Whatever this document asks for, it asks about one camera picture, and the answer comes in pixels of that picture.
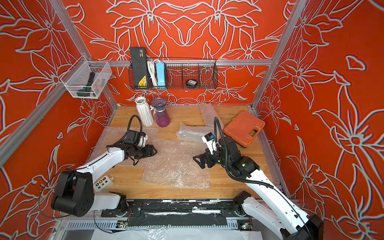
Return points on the white button control box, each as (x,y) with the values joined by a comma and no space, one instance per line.
(103,183)

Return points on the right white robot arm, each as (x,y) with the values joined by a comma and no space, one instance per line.
(279,214)

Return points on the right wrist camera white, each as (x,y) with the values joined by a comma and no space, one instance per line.
(209,140)

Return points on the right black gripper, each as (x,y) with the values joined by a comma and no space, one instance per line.
(207,155)

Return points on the bubble wrapped bundle middle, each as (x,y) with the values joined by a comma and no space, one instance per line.
(193,133)

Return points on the black box with yellow label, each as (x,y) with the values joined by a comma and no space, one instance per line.
(140,69)

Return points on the bubble wrapped bundle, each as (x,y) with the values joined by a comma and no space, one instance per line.
(209,114)
(193,133)

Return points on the black wire wall basket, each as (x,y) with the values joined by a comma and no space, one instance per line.
(179,70)

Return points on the orange plastic tool case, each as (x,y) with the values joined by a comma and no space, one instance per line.
(244,128)

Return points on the small black round device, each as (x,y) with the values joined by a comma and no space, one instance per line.
(192,84)

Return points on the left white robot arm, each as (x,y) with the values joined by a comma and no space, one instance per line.
(75,194)

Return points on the white ribbed ceramic vase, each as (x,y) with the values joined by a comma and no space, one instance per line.
(144,111)

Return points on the purple blue glass vase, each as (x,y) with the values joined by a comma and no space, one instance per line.
(158,107)

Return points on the bubble wrapped bundle rear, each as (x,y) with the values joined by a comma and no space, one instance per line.
(209,114)

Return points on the clear acrylic wall bin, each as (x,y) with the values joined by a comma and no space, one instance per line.
(76,77)

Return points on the light blue box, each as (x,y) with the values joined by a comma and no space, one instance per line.
(160,68)

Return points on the dark green handled tool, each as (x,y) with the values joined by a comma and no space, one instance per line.
(86,91)

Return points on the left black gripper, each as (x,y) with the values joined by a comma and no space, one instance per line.
(149,152)

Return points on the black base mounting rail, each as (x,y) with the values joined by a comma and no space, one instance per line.
(182,213)

